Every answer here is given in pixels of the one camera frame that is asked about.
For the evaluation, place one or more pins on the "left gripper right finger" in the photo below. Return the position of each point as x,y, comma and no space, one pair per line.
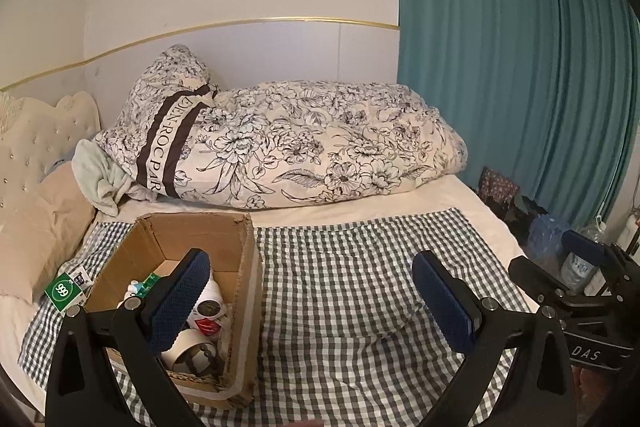
539,388

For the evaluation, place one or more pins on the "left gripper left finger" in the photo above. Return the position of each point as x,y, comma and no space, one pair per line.
82,388

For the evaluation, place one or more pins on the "small white plush toy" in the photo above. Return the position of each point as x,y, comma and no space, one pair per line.
132,289

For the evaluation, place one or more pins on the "green foil packet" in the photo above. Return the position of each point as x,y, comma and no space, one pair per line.
144,287

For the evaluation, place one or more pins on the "small white bottle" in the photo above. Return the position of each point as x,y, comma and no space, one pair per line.
210,304

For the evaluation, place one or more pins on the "cream bed sheet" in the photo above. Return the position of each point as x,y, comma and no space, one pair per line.
443,193

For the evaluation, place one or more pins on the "blue plastic water bottles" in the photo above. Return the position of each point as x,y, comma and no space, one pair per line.
544,243

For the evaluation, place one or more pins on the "green white medicine box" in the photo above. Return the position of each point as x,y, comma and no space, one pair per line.
64,292

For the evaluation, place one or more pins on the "brown cardboard box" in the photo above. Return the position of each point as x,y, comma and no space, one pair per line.
240,296

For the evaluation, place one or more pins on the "plastic jar red label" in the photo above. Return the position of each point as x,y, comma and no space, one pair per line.
210,327

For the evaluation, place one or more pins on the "beige pillow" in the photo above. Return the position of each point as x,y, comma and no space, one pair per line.
42,232

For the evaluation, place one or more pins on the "dark floral bag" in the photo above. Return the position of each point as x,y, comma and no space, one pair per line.
494,187

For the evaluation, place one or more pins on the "green checkered cloth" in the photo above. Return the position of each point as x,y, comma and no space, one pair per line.
344,337

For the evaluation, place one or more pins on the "pale green towel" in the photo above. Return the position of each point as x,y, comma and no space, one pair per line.
99,178

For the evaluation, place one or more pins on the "teal curtain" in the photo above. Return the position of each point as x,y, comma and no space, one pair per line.
546,92

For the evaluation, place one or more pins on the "floral white duvet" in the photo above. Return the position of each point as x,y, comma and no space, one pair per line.
279,144

